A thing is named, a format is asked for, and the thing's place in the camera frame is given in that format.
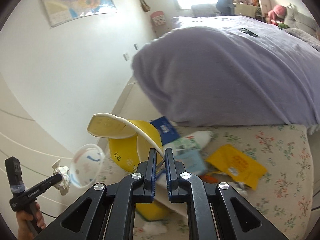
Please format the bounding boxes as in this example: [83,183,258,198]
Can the light blue tissue pack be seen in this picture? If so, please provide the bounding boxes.
[174,149,207,176]

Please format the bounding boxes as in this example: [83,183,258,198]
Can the yellow green sponge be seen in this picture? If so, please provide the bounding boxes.
[136,200,171,222]

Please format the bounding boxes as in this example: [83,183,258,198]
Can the yellow paper cup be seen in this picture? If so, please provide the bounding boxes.
[87,113,164,172]

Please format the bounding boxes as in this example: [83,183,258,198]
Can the white paper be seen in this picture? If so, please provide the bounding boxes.
[52,159,71,196]

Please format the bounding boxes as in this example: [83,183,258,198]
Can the yellow pouch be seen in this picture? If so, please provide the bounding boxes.
[206,145,267,190]

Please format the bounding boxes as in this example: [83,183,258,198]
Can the orange wrapper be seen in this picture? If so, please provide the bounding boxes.
[200,175,219,184]

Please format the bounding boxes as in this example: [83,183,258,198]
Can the person's left hand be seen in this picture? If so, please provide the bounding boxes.
[16,202,46,240]

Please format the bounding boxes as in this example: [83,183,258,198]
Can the white green tube package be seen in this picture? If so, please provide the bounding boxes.
[163,131,212,155]

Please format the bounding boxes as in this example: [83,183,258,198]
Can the torn blue white box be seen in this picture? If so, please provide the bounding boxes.
[150,116,181,145]

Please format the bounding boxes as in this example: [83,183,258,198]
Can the purple blanket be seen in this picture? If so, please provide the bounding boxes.
[132,16,319,132]

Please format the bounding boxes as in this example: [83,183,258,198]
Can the floral bed sheet mattress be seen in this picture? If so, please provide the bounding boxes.
[98,125,314,239]

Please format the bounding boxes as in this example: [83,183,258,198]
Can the pink small chair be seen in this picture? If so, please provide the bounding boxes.
[150,11,171,37]

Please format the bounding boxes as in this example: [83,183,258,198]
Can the brown hanging bag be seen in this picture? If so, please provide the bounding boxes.
[139,0,150,12]

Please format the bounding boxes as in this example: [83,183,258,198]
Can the dark blue chair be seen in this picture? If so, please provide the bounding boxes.
[216,0,235,15]

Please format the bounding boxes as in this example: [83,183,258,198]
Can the pink plush toy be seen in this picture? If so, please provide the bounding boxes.
[267,5,287,25]

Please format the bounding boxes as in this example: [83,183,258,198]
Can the grey pillow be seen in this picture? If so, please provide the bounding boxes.
[284,6,319,38]

